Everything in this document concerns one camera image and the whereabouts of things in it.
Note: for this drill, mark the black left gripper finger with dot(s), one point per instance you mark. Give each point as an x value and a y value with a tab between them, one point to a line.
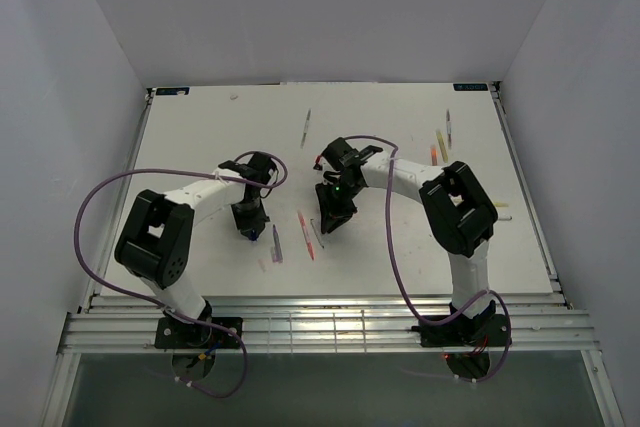
257	233
246	233

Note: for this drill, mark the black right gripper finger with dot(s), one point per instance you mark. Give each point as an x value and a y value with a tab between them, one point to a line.
335	219
325	202

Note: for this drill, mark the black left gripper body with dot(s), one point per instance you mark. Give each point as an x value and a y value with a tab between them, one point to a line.
249	214

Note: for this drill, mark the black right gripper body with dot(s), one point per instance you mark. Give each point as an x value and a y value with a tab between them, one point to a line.
341	196

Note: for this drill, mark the purple highlighter pen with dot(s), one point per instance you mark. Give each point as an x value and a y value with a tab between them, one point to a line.
276	242

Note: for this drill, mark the red highlighter pen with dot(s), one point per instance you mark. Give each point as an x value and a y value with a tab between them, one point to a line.
306	235

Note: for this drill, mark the green label clear pen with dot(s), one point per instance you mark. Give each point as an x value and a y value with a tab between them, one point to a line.
305	128

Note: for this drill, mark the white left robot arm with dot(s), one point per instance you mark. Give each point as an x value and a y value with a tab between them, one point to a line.
155	242

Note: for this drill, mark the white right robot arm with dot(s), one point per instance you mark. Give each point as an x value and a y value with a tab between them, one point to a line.
459	212

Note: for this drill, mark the yellow highlighter pen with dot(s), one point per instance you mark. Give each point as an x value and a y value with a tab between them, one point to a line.
442	146

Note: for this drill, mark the pink label clear pen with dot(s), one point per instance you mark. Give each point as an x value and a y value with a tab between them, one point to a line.
448	125

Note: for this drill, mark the dark blue left corner sticker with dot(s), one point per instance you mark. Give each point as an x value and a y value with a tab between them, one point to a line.
172	91

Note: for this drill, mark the dark blue corner sticker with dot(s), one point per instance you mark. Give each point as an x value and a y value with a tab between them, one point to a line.
172	91
470	87

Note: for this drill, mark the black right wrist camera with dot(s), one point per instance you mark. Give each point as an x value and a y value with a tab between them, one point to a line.
338	154

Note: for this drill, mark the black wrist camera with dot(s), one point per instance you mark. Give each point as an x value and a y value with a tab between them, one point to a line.
262	168
338	154

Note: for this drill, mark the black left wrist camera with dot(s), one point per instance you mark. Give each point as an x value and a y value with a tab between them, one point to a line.
262	168

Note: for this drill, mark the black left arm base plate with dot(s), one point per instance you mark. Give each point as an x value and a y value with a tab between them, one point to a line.
172	334

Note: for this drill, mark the aluminium frame rail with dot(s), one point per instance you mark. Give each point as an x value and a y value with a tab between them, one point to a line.
321	325

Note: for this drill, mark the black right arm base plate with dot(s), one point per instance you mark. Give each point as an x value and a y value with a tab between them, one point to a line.
486	329

